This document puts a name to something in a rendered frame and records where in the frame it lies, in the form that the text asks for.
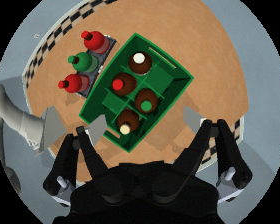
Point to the brown bottle with green cap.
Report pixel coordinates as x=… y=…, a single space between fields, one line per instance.
x=146 y=100

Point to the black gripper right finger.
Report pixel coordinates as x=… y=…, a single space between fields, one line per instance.
x=233 y=173

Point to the red bottle with pink label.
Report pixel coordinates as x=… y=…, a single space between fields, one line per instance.
x=95 y=41
x=75 y=83

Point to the green bottle with light green label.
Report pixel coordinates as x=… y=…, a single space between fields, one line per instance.
x=84 y=62

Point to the brown bottle with red cap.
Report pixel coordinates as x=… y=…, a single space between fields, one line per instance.
x=125 y=85

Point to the brown bottle with white cap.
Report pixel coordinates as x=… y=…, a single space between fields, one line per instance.
x=137 y=64
x=128 y=120

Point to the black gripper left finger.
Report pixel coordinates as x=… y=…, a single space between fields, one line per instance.
x=64 y=170

